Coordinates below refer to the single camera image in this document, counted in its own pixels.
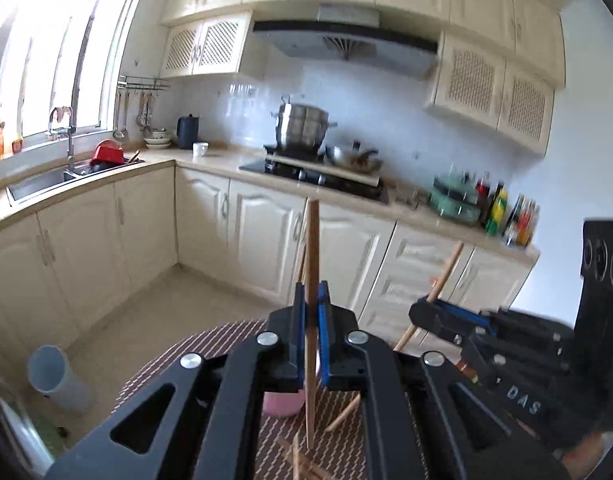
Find hanging metal spatula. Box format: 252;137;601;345
136;91;154;136

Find green electric cooker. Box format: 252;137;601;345
429;172;482;226

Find row of condiment bottles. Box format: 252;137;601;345
479;172;540;248

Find brown polka dot tablecloth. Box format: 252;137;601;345
119;319;462;480

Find wooden chopstick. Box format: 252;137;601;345
393;241;465;353

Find red pot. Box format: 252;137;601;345
90;140;124;167

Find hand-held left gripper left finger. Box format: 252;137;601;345
44;282;307;480

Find stack of white bowls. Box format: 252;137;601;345
143;129;173;150

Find grey range hood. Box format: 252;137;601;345
252;4;440;81

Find grey trash bin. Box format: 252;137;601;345
26;345;94;413

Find dark electric kettle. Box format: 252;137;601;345
176;115;202;150

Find stainless steel steamer pot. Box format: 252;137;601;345
269;95;337;158

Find hanging metal ladle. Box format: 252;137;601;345
114;91;130;141

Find cream lattice door cabinet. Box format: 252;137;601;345
424;30;555;156
160;10;252;80

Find bunch of wood chopsticks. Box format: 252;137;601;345
279;199;362;480

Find pink cup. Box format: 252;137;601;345
261;354;322;418

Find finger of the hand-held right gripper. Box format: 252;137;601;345
458;331;506;389
408;296;498;346

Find metal faucet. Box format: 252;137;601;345
49;106;77;173

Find metal wall rack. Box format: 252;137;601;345
117;75;171;93

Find window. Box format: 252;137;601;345
0;0;152;161

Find person's right hand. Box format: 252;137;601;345
561;431;606;480

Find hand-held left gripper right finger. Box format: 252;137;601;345
317;281;572;480

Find metal wok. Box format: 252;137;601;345
325;141;383;173

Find black gas stove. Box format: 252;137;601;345
239;159;390;205

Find stainless steel sink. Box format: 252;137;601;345
6;157;144;206

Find cream base cabinets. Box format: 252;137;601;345
0;165;537;361

